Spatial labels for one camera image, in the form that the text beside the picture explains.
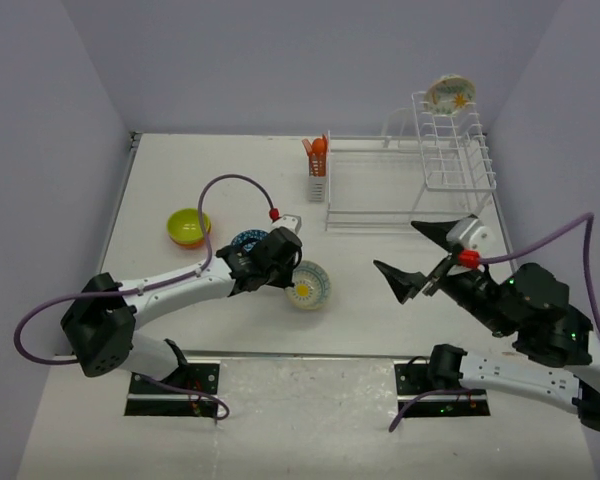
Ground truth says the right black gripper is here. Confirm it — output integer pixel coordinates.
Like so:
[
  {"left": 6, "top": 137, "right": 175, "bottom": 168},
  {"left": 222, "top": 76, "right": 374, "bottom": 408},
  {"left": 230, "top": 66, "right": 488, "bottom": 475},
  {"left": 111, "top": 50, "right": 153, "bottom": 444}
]
[{"left": 369, "top": 218, "right": 510, "bottom": 335}]

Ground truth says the white red patterned bowl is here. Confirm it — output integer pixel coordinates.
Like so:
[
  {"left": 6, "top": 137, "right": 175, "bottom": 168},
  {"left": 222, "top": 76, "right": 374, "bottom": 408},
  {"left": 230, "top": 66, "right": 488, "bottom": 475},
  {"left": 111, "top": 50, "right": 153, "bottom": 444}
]
[{"left": 231, "top": 229, "right": 268, "bottom": 252}]

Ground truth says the tan yellow rimmed bowl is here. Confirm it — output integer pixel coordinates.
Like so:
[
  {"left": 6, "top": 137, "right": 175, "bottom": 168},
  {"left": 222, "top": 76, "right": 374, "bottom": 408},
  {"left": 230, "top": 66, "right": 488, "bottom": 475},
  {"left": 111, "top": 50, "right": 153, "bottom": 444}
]
[{"left": 285, "top": 260, "right": 332, "bottom": 311}]

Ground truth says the orange plastic bowl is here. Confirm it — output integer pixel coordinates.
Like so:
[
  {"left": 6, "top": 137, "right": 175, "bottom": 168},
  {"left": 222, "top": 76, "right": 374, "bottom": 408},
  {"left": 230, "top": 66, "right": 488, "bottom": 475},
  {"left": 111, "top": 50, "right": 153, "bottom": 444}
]
[{"left": 167, "top": 225, "right": 211, "bottom": 249}]

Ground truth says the lime green plastic bowl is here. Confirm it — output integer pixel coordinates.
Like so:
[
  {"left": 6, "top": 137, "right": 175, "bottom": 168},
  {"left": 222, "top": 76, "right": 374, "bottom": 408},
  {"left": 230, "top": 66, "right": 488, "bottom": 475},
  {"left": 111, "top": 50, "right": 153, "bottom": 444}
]
[{"left": 166, "top": 208, "right": 211, "bottom": 245}]

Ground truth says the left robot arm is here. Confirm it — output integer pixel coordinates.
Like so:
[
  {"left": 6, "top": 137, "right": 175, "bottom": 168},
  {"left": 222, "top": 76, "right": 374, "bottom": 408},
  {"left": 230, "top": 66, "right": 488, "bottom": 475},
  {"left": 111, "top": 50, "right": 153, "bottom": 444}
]
[{"left": 61, "top": 226, "right": 302, "bottom": 393}]

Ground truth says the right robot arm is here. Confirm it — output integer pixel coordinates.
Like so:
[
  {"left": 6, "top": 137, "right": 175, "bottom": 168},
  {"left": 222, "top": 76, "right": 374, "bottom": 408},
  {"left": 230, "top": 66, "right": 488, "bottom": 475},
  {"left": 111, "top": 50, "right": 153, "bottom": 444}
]
[{"left": 374, "top": 213, "right": 600, "bottom": 433}]

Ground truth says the white cutlery holder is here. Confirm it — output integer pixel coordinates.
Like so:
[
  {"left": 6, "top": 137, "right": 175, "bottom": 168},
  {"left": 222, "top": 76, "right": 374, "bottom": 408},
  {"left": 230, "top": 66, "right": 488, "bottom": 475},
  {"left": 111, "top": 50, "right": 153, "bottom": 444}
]
[{"left": 307, "top": 157, "right": 327, "bottom": 203}]

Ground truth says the orange plastic fork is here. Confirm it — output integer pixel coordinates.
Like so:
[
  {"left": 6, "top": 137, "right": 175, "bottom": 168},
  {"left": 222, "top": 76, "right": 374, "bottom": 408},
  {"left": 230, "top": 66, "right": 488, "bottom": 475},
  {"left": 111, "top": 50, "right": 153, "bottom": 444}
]
[{"left": 302, "top": 139, "right": 316, "bottom": 161}]

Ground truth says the orange plastic spoon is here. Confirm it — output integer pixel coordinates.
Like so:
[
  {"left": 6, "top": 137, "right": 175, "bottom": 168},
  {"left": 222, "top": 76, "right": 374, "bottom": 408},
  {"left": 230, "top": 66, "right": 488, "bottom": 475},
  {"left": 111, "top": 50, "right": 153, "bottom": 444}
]
[{"left": 312, "top": 138, "right": 326, "bottom": 177}]

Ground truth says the orange plastic knife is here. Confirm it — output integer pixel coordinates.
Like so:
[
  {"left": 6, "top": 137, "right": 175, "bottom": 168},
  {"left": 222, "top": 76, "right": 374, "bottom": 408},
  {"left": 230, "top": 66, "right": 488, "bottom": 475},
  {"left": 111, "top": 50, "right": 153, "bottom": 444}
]
[{"left": 321, "top": 135, "right": 328, "bottom": 158}]

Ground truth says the rearmost grey bowl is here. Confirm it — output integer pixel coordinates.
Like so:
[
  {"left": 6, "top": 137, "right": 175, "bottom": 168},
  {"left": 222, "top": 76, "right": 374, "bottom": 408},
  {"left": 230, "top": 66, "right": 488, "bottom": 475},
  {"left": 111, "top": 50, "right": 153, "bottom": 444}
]
[{"left": 424, "top": 74, "right": 476, "bottom": 116}]

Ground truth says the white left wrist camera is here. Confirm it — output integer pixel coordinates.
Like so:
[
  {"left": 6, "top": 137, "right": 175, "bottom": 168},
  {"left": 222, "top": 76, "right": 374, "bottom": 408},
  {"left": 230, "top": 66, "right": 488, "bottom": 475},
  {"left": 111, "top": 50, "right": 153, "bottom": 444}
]
[{"left": 270, "top": 214, "right": 302, "bottom": 235}]

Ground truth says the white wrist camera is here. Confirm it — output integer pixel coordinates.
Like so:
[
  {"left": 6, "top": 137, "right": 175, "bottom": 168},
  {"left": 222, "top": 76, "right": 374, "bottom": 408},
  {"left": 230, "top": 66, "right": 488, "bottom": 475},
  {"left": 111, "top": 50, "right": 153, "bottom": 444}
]
[
  {"left": 445, "top": 215, "right": 495, "bottom": 256},
  {"left": 270, "top": 214, "right": 302, "bottom": 235}
]

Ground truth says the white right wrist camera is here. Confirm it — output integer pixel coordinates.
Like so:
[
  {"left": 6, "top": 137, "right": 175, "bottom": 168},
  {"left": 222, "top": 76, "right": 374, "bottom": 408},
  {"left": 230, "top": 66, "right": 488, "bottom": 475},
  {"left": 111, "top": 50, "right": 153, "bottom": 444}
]
[{"left": 445, "top": 215, "right": 495, "bottom": 256}]

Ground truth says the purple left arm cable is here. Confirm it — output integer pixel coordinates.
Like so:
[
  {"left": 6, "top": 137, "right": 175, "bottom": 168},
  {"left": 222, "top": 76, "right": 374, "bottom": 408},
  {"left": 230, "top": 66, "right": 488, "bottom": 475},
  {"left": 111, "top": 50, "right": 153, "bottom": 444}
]
[{"left": 14, "top": 173, "right": 281, "bottom": 364}]

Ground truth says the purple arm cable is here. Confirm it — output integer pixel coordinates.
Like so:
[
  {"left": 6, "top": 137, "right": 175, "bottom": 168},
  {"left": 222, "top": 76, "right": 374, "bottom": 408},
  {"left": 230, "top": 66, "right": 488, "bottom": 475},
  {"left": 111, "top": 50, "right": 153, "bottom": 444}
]
[
  {"left": 457, "top": 212, "right": 600, "bottom": 364},
  {"left": 14, "top": 173, "right": 281, "bottom": 364}
]

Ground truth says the white wire dish rack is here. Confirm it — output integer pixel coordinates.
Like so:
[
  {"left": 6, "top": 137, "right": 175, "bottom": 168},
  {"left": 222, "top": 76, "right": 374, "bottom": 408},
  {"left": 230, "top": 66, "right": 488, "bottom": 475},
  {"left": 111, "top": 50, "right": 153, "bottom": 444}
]
[{"left": 325, "top": 92, "right": 497, "bottom": 233}]

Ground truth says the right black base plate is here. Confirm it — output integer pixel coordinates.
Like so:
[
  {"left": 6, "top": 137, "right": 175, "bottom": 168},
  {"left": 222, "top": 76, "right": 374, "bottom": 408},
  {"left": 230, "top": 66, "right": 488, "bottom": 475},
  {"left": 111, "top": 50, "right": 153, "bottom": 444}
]
[{"left": 394, "top": 356, "right": 491, "bottom": 419}]

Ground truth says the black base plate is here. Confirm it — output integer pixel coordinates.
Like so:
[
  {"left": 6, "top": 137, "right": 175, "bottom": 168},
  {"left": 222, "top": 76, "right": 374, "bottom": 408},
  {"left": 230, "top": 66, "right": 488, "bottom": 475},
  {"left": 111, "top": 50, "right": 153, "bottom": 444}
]
[
  {"left": 124, "top": 362, "right": 226, "bottom": 420},
  {"left": 394, "top": 356, "right": 491, "bottom": 419}
]

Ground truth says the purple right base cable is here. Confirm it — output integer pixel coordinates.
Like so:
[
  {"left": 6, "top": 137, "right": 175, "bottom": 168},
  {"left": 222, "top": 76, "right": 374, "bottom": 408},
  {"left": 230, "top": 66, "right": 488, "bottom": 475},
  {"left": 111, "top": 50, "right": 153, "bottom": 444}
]
[{"left": 388, "top": 387, "right": 476, "bottom": 434}]

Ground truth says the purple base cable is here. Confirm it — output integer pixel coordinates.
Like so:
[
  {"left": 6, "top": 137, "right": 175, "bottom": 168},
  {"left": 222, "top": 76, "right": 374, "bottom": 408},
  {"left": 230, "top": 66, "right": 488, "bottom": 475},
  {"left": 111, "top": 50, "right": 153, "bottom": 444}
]
[
  {"left": 388, "top": 387, "right": 476, "bottom": 434},
  {"left": 139, "top": 374, "right": 230, "bottom": 426}
]

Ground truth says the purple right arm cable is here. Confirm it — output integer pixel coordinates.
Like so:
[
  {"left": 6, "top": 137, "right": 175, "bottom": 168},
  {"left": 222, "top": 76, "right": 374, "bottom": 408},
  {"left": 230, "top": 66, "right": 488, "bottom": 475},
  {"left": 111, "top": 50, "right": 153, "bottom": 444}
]
[{"left": 457, "top": 212, "right": 600, "bottom": 364}]

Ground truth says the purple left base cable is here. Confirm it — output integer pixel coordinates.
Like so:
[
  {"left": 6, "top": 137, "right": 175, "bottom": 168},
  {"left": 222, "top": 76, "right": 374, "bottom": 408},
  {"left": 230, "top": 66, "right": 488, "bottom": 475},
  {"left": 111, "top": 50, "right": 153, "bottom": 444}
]
[{"left": 139, "top": 374, "right": 230, "bottom": 426}]

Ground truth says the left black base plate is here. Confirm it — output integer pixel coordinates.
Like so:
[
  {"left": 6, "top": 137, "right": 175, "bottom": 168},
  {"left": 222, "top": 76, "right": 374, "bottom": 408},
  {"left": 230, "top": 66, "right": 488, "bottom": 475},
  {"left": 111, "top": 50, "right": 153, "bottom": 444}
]
[{"left": 124, "top": 362, "right": 226, "bottom": 420}]

